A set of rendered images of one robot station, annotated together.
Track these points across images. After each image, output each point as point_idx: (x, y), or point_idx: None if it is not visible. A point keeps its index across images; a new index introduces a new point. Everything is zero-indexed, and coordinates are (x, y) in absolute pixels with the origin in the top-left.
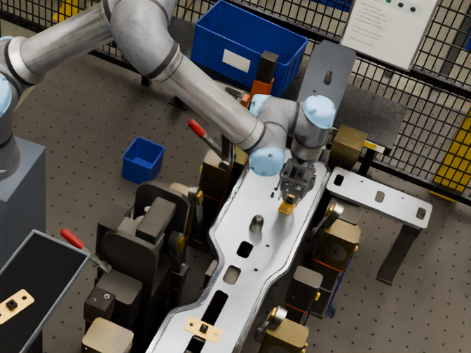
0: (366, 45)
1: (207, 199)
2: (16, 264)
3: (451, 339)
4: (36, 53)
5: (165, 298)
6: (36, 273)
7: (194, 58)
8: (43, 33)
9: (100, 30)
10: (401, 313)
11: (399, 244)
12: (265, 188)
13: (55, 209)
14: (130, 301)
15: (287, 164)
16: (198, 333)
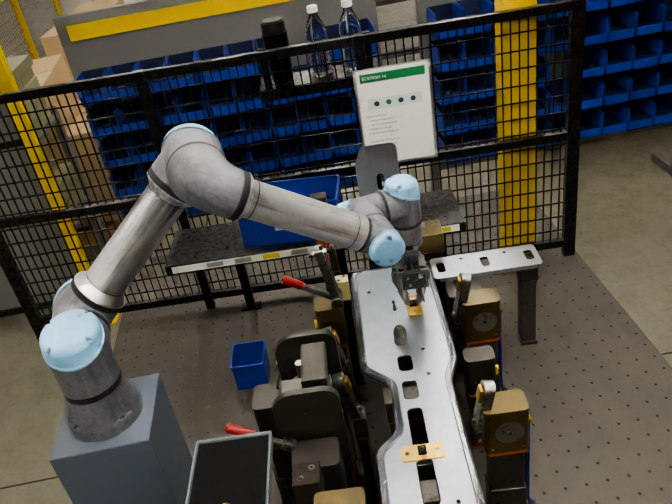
0: None
1: None
2: (199, 484)
3: (621, 355)
4: (107, 271)
5: (355, 461)
6: (226, 480)
7: (248, 244)
8: (104, 250)
9: (161, 209)
10: (564, 359)
11: (524, 296)
12: (383, 306)
13: (193, 452)
14: (337, 459)
15: (397, 263)
16: (420, 458)
